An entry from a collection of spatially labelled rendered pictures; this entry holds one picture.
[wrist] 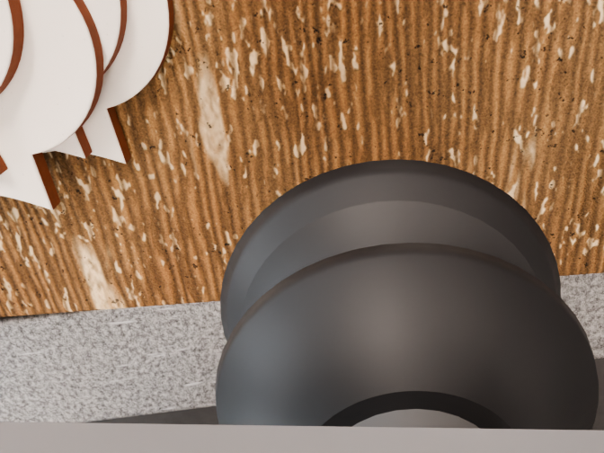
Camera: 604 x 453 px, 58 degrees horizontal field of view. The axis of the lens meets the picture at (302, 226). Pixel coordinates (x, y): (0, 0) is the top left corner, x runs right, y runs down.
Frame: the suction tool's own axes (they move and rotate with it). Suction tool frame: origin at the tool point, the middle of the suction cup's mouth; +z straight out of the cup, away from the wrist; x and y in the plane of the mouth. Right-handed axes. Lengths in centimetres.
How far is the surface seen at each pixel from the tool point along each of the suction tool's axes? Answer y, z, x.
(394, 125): -1.8, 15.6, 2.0
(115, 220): 10.2, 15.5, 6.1
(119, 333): 12.3, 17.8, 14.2
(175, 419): 47, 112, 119
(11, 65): 11.1, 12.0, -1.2
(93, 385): 14.6, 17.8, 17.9
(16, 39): 10.8, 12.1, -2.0
